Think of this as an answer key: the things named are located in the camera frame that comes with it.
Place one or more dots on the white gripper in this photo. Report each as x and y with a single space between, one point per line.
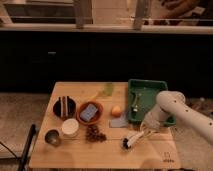
148 128

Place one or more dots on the white handled black brush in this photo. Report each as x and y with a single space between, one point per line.
131 138

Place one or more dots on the green plastic tray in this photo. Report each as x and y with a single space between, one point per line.
148 90

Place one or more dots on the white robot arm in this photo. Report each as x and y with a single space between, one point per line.
173 103

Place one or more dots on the small spoon in tray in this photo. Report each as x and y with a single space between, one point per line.
134 104

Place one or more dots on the orange egg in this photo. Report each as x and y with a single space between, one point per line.
116 111

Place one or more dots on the green translucent cup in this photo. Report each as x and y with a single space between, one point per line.
108 89

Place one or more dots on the pile of brown nuts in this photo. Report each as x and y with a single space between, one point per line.
93 134

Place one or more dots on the terracotta bowl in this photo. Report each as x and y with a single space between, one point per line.
97 116

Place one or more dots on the blue sponge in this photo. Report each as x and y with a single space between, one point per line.
89 112

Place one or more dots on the dark bowl with sticks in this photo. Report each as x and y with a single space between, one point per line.
64 107

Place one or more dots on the small metal cup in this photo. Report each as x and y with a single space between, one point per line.
52 137

